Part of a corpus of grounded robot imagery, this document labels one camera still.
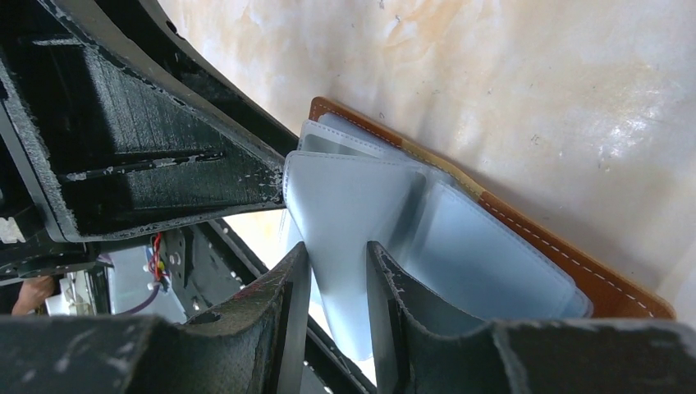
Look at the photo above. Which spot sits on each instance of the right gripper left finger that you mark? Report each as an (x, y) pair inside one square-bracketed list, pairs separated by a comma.
[(254, 342)]

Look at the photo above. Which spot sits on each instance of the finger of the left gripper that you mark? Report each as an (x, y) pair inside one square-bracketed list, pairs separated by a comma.
[(147, 24), (108, 144)]

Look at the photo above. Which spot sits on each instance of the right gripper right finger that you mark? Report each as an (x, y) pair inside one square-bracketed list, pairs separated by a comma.
[(423, 344)]

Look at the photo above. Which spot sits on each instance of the brown leather card holder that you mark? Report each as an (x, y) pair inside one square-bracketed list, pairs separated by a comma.
[(352, 180)]

